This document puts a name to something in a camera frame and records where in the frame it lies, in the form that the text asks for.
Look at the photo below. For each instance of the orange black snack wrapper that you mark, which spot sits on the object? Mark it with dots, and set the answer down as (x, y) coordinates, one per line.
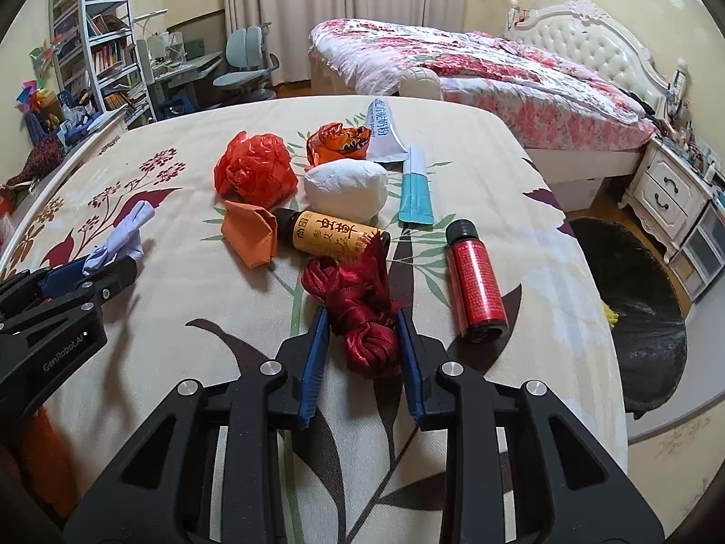
(334, 141)

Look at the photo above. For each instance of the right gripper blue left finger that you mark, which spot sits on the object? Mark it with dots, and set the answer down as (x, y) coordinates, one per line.
(303, 358)

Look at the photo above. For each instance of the white plastic drawer unit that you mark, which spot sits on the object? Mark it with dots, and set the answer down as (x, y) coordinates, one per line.
(700, 260)

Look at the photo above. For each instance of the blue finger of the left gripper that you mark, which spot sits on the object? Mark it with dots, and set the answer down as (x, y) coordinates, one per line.
(64, 279)

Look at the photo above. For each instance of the white tufted headboard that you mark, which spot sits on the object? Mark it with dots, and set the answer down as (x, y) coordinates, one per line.
(584, 33)

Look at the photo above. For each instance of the floral pink bed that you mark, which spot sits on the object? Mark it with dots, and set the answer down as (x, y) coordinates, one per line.
(573, 124)

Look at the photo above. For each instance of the red crumpled plastic bag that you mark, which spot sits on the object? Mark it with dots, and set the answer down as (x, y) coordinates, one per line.
(256, 169)

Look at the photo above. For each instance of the dark red satin ribbon bundle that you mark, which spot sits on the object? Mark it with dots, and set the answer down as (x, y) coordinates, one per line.
(357, 296)

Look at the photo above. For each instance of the white bookshelf with books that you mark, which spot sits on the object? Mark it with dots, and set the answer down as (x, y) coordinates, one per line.
(97, 60)

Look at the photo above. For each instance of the grey office chair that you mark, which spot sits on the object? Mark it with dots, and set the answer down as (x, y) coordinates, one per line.
(251, 65)

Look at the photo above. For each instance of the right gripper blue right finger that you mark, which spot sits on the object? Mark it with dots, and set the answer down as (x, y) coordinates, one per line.
(421, 357)

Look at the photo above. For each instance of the floral beige bed sheet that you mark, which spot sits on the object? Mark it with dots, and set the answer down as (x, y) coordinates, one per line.
(362, 472)

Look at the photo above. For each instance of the white nightstand with drawers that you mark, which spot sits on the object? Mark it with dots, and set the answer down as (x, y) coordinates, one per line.
(667, 196)

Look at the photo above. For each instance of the grey study desk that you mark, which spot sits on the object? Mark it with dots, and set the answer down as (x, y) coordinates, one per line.
(161, 80)

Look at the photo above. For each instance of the red bottle black cap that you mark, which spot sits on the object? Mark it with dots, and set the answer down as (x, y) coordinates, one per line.
(479, 308)

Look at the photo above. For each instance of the yellow foam net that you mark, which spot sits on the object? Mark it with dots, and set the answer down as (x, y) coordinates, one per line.
(611, 316)

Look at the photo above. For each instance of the white blue toothpaste tube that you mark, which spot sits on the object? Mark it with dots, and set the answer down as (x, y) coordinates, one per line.
(385, 146)

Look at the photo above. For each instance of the black lined trash bin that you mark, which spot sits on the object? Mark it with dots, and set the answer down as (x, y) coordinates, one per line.
(650, 334)

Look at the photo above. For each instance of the white paper ball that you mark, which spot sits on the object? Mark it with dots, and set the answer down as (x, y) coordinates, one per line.
(354, 190)

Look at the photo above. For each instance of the white round footboard post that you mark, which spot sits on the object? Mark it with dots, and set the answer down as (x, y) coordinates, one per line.
(420, 83)

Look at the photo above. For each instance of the teal white cream tube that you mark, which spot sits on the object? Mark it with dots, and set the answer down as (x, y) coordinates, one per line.
(415, 206)

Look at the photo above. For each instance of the brown bottle yellow label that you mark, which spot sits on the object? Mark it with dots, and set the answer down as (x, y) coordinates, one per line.
(318, 234)

